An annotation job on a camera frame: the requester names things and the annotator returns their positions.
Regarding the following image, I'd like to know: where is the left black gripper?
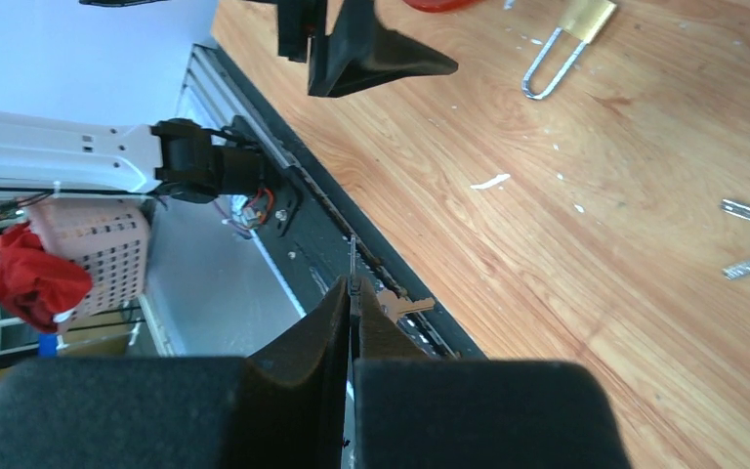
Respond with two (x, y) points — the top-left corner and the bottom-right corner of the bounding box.
(254, 0), (458, 98)

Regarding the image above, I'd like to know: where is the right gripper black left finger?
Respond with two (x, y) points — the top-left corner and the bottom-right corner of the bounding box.
(0, 278), (350, 468)

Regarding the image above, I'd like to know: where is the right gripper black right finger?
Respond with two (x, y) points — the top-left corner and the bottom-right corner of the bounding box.
(354, 279), (631, 468)

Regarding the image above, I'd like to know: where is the small silver key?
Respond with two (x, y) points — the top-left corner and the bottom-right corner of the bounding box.
(348, 234), (437, 325)

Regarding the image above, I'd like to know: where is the brass padlock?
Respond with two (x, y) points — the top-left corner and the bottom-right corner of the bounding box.
(521, 0), (618, 102)

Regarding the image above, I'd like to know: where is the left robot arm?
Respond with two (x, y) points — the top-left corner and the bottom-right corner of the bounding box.
(0, 1), (458, 204)

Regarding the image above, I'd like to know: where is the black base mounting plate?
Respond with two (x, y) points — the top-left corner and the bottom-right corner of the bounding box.
(209, 45), (486, 361)

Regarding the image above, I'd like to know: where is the pink perforated basket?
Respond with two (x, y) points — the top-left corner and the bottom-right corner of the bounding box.
(26, 197), (150, 331)

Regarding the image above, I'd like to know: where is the red cloth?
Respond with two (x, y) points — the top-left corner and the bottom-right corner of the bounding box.
(0, 222), (93, 334)

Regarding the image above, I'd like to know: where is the red cable lock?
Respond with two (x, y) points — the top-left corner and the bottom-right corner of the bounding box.
(403, 0), (480, 14)

